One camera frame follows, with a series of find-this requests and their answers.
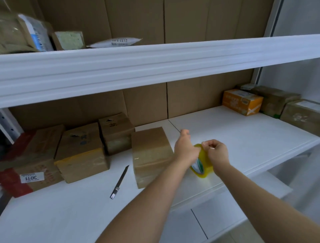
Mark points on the small box with pale-green face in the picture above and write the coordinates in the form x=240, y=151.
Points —
x=70, y=40

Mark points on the brown taped parcel box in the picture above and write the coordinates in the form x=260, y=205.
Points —
x=275, y=100
x=302, y=116

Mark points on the large taped parcel with label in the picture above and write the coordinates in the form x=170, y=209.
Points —
x=22, y=32

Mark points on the small white-labelled parcel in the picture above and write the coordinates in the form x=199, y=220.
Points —
x=247, y=86

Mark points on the white mailer bag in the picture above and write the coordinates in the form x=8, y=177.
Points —
x=115, y=42

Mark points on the person's right forearm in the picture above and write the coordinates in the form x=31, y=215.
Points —
x=262, y=200

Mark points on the person's left thumb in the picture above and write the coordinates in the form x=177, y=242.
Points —
x=185, y=133

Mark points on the person's left forearm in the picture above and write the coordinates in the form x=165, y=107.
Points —
x=150, y=200

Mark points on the person's left hand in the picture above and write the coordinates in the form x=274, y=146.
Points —
x=184, y=149

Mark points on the yellow packing tape roll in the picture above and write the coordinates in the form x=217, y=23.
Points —
x=203, y=172

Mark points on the cardboard box with yellow tape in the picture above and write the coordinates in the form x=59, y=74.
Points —
x=80, y=152

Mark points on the person's right fingers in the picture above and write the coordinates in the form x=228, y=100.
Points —
x=210, y=144

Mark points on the plain taped cardboard box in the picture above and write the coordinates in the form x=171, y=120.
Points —
x=150, y=155

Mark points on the small dark-marked cardboard box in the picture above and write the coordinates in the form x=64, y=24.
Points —
x=116, y=132

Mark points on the orange printed carton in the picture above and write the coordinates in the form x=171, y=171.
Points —
x=241, y=101

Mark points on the white shelf rack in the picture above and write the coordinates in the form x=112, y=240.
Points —
x=150, y=65

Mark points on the brown cardboard shelf backing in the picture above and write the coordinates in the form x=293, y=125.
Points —
x=145, y=20

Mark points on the silver utility knife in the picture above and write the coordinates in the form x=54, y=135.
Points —
x=119, y=182

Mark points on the person's right hand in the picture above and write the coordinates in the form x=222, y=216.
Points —
x=218, y=155

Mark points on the red-printed box with white label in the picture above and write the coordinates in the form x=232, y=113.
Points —
x=37, y=162

